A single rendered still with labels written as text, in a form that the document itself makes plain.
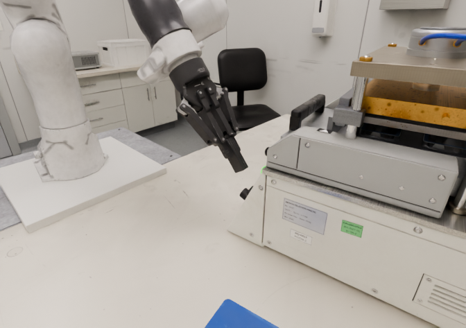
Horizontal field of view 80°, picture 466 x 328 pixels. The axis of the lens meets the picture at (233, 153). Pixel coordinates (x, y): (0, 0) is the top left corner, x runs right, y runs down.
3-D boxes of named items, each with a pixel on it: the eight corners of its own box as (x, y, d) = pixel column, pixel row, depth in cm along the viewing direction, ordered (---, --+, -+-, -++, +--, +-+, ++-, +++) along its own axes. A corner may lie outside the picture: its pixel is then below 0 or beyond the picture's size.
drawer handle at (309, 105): (324, 111, 63) (326, 94, 61) (298, 132, 52) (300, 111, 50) (315, 110, 64) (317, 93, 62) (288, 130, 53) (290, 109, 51)
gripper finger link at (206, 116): (202, 88, 54) (196, 90, 53) (229, 139, 55) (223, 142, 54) (193, 96, 58) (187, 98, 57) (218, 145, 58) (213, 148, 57)
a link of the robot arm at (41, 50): (34, 142, 62) (-7, 19, 51) (42, 118, 77) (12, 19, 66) (89, 134, 67) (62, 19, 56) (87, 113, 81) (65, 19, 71)
